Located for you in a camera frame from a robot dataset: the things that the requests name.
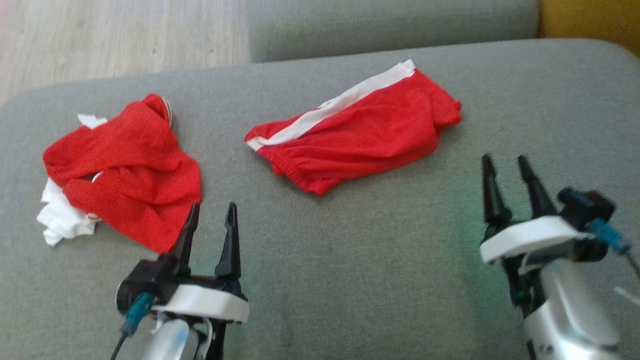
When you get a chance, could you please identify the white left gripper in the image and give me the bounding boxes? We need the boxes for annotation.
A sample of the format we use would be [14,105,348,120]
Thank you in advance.
[152,201,250,326]

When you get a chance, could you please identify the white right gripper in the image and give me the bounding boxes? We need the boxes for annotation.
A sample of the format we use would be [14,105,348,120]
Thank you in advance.
[479,153,592,265]

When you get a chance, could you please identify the red shirt with white trim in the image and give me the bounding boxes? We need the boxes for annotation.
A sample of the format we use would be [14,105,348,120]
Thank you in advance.
[36,92,203,254]

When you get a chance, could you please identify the red shorts with white stripe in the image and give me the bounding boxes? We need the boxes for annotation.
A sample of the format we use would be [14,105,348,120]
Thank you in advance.
[244,59,463,196]

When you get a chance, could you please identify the yellow and grey sofa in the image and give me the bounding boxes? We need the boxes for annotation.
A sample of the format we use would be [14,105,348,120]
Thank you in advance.
[0,39,640,360]

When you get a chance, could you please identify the yellow sofa backrest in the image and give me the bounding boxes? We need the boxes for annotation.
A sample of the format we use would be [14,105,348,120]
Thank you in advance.
[538,0,640,57]

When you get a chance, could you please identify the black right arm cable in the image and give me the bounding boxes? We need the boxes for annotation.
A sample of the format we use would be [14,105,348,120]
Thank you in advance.
[588,218,640,279]

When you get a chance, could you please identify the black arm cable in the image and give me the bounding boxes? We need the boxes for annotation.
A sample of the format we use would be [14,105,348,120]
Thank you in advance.
[588,218,640,279]
[110,292,155,360]

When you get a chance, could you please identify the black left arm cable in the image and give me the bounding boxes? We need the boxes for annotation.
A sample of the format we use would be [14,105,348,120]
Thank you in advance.
[110,292,155,360]

